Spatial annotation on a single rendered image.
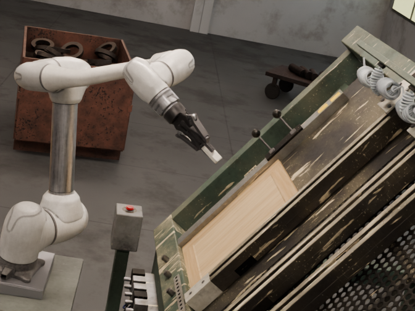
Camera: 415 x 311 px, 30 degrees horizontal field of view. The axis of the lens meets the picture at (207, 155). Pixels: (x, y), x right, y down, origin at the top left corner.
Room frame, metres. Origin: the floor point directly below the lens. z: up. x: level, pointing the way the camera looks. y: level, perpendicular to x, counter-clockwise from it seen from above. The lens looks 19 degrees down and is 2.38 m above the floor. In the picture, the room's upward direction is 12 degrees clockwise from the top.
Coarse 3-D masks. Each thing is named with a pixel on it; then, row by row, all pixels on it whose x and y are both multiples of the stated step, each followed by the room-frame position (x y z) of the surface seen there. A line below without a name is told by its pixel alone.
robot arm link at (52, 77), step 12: (156, 60) 2.60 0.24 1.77; (168, 60) 2.58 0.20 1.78; (180, 60) 2.61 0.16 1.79; (192, 60) 2.67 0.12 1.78; (48, 72) 2.72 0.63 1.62; (60, 72) 2.71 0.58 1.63; (72, 72) 2.69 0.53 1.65; (84, 72) 2.68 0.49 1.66; (96, 72) 2.68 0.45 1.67; (108, 72) 2.68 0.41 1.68; (120, 72) 2.68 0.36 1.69; (180, 72) 2.59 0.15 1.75; (48, 84) 2.72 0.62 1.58; (60, 84) 2.70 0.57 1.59; (72, 84) 2.68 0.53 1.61; (84, 84) 2.68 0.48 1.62
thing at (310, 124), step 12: (336, 108) 3.12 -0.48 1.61; (312, 120) 3.10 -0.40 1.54; (324, 120) 3.11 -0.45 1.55; (300, 132) 3.10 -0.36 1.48; (288, 144) 3.09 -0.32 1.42; (276, 156) 3.08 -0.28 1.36; (264, 168) 3.07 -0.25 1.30; (252, 180) 3.07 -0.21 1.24; (228, 192) 3.09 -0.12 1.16; (240, 192) 3.06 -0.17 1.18; (216, 204) 3.08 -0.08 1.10; (204, 216) 3.06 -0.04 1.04; (192, 228) 3.05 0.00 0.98; (180, 240) 3.03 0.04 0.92
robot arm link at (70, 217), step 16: (64, 64) 2.88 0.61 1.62; (80, 64) 2.95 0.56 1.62; (64, 96) 2.88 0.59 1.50; (80, 96) 2.92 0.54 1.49; (64, 112) 2.89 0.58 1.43; (64, 128) 2.88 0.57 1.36; (64, 144) 2.88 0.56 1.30; (64, 160) 2.87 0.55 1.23; (64, 176) 2.87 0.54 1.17; (48, 192) 2.88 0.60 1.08; (64, 192) 2.86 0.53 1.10; (48, 208) 2.83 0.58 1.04; (64, 208) 2.83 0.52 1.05; (80, 208) 2.90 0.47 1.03; (64, 224) 2.81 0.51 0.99; (80, 224) 2.88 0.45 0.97; (64, 240) 2.83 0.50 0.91
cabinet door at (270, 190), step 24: (264, 192) 2.92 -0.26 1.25; (288, 192) 2.78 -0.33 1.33; (216, 216) 3.04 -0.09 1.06; (240, 216) 2.90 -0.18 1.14; (264, 216) 2.76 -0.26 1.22; (192, 240) 3.01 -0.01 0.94; (216, 240) 2.87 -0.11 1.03; (240, 240) 2.73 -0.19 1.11; (192, 264) 2.83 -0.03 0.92; (216, 264) 2.70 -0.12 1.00
